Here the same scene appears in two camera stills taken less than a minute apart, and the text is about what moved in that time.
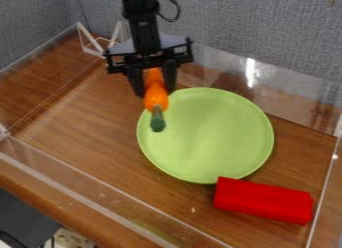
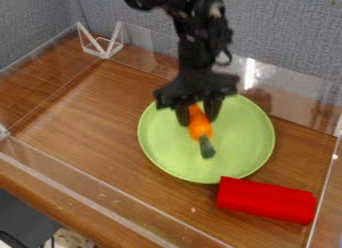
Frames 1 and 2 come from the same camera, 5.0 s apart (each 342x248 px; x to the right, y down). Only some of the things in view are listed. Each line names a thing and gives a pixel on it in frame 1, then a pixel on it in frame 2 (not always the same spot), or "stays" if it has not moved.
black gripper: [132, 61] to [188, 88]
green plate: [216, 136] stays
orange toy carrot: [155, 96] to [200, 129]
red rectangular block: [277, 203] stays
